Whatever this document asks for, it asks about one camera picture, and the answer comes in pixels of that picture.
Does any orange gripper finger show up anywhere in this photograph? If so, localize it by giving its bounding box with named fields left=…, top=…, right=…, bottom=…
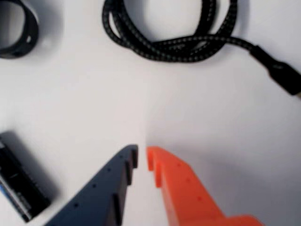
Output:
left=146, top=145, right=263, bottom=226

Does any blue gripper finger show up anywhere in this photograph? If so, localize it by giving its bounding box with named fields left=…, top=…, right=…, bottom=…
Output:
left=43, top=144, right=139, bottom=226

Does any black braided cable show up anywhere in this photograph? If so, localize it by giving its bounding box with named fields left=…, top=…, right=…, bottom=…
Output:
left=102, top=0, right=301, bottom=100

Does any black cylindrical battery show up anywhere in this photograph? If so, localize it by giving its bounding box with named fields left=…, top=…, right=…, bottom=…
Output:
left=0, top=130, right=52, bottom=223

